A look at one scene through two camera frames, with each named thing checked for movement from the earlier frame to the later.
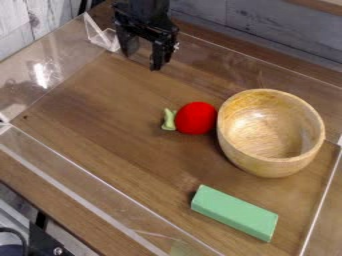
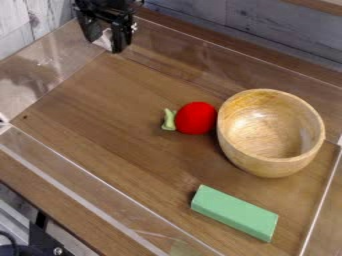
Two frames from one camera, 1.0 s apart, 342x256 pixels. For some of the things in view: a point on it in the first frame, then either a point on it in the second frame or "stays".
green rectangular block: x=235 y=212 stays
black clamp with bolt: x=43 y=244 stays
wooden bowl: x=270 y=131 stays
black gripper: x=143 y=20 -> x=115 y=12
